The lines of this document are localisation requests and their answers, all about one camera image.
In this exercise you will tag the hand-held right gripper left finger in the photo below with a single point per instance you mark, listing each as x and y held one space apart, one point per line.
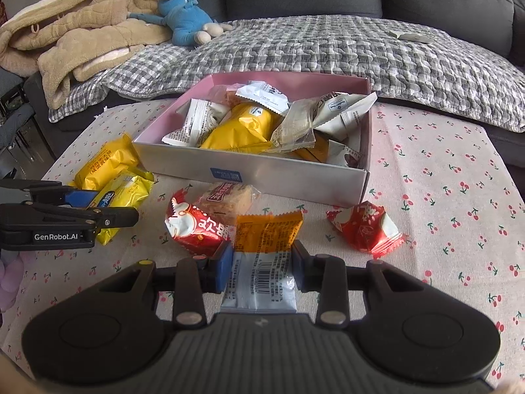
224 266

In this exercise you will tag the cherry print tablecloth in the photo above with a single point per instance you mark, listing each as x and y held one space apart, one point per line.
430 213

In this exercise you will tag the mustard brown snack packet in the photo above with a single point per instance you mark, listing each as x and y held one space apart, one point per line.
313 150

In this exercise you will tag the orange and white snack packet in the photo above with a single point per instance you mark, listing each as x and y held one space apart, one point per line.
262 262

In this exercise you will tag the grey checked quilted blanket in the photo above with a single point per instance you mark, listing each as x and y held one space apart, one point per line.
328 57

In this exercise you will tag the silver box with pink inside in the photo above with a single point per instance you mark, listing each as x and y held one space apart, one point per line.
287 180

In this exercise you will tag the yellow packet with blue label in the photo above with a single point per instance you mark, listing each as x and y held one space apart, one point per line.
131 188

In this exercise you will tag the beige quilted blanket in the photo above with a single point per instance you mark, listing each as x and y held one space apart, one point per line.
82 37

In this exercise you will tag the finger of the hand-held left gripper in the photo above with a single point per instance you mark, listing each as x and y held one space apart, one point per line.
82 199
119 217

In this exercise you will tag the clear packet with orange cake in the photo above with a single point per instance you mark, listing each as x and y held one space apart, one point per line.
225 96

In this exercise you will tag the white packet with cartoon print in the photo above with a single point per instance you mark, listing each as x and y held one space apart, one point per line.
264 98

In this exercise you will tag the small white packet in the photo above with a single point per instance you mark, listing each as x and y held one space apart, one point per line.
410 36

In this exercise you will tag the red and white snack packet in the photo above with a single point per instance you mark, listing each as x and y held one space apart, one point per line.
192 225
361 225

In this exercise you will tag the crinkled clear printed packet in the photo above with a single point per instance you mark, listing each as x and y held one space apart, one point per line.
293 129

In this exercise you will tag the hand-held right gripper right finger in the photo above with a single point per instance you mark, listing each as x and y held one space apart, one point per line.
298 266

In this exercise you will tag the large puffed yellow snack packet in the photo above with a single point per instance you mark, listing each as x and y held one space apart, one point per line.
242 127

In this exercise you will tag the blue plush toy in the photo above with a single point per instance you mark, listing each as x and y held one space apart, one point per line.
186 20

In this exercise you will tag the lilac plush cushion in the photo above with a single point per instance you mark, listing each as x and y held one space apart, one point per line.
10 283

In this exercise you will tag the white packet with round emblem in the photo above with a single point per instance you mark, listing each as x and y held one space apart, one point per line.
344 108

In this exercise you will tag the clear pastry packet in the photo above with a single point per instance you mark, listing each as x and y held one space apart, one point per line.
229 201

